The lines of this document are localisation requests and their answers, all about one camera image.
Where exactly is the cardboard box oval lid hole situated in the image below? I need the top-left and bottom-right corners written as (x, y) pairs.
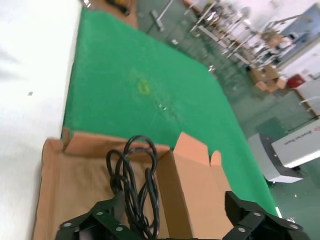
top-left (31, 127), bottom-right (235, 240)

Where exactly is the grey metal stand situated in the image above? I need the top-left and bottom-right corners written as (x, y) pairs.
top-left (148, 0), bottom-right (174, 33)

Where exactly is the blue partition board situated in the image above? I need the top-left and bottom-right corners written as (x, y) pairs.
top-left (281, 4), bottom-right (320, 74)

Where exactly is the red box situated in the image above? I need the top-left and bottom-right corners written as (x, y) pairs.
top-left (286, 74), bottom-right (307, 89)

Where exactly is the black power cable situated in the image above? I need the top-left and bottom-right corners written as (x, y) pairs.
top-left (105, 134), bottom-right (161, 240)

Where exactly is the metal frame workbench row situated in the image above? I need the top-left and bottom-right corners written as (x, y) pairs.
top-left (189, 0), bottom-right (284, 71)

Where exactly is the white machine with red text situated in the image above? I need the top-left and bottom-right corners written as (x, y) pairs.
top-left (247, 124), bottom-right (320, 185)

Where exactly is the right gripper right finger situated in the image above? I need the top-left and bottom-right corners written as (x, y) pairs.
top-left (221, 190), bottom-right (310, 240)

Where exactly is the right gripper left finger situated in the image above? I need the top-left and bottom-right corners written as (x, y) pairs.
top-left (54, 191), bottom-right (141, 240)

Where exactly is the white side table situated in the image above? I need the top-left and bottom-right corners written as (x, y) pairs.
top-left (292, 79), bottom-right (320, 119)

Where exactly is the brown cardboard carton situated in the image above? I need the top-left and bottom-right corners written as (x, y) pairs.
top-left (249, 65), bottom-right (280, 85)
top-left (255, 76), bottom-right (287, 93)

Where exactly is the green table cloth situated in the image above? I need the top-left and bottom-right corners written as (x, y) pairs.
top-left (61, 6), bottom-right (280, 219)

